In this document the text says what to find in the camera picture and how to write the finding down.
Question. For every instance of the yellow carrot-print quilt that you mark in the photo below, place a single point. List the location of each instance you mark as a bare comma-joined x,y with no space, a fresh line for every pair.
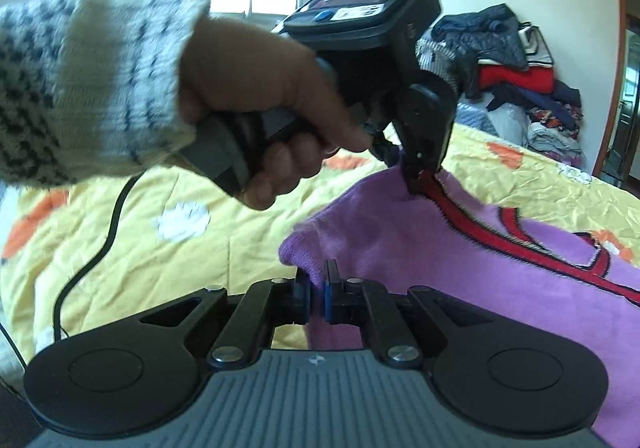
178,232

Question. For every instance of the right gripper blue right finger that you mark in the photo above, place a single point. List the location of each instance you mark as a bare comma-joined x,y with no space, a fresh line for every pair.
339,296

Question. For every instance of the left hand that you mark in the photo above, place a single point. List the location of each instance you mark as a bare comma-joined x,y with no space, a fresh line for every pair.
230,66

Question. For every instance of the purple sweater with red trim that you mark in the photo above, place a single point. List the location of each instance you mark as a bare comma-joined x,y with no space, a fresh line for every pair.
491,257

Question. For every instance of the knitted sleeve forearm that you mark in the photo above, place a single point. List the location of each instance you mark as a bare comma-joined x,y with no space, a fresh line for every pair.
90,87

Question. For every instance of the wooden door frame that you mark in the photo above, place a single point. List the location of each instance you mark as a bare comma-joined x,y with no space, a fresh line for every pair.
619,78

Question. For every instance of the pile of clothes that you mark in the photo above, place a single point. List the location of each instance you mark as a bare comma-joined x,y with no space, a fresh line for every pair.
493,52

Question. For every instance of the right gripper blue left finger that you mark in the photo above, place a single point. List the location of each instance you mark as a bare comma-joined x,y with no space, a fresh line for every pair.
301,297

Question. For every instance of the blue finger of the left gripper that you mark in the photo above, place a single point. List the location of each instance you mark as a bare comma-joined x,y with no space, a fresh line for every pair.
382,148
418,174

